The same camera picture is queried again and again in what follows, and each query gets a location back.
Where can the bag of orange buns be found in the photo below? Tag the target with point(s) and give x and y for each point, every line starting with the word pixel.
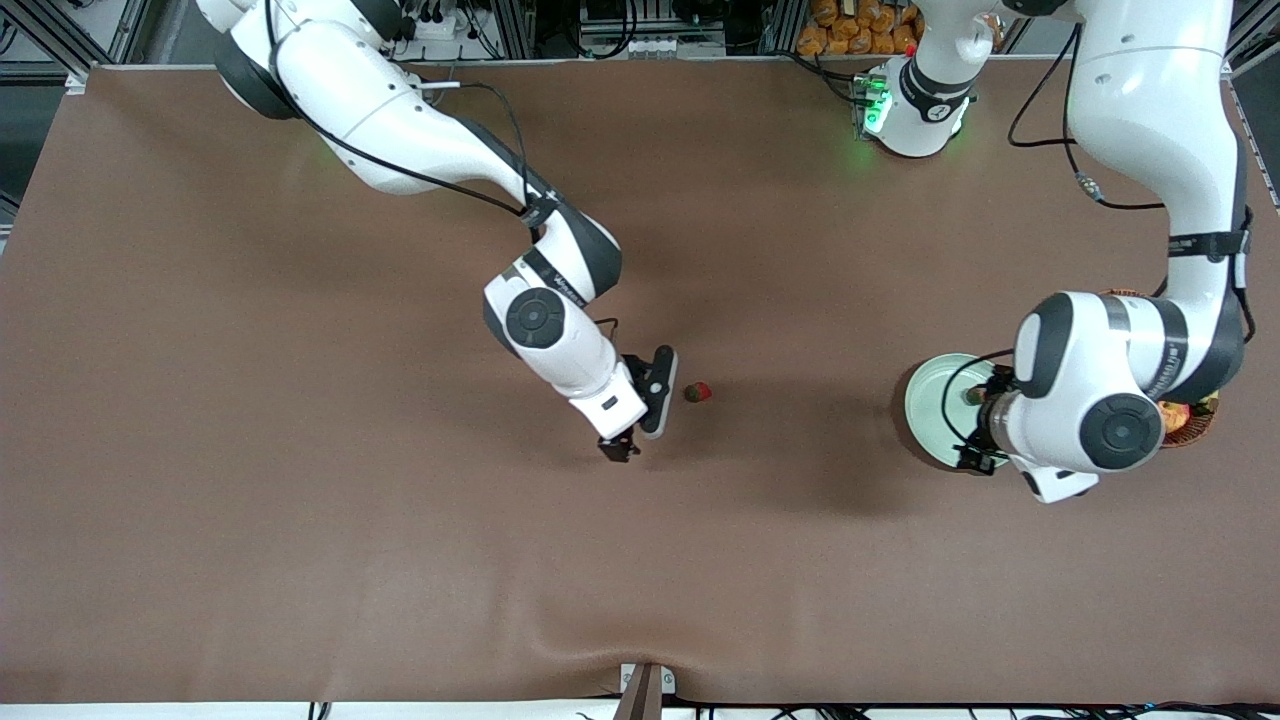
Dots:
pixel 850 30

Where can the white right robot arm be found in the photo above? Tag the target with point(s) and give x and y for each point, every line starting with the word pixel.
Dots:
pixel 350 90

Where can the brown table cover mat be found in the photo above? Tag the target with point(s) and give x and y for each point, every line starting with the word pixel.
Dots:
pixel 300 450

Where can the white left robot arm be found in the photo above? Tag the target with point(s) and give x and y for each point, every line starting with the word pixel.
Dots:
pixel 1150 100

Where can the small metal table bracket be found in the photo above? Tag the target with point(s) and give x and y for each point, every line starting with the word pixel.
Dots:
pixel 628 680

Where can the brown wicker basket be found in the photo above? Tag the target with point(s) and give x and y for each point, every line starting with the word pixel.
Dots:
pixel 1195 432

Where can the grey brown support post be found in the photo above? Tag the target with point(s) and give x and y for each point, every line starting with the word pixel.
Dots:
pixel 640 700

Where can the white power strip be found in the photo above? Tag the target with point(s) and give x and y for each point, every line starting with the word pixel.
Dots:
pixel 440 28

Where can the white terminal block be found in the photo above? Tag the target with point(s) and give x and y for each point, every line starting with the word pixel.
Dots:
pixel 660 46

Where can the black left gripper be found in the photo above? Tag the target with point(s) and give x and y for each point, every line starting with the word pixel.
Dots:
pixel 975 455

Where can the aluminium frame strut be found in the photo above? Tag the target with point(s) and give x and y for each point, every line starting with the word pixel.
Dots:
pixel 515 25
pixel 50 40

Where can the red yellow apple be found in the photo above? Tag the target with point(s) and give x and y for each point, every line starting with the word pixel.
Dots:
pixel 1172 415

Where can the pale green plate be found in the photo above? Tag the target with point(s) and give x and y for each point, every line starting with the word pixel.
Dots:
pixel 930 410

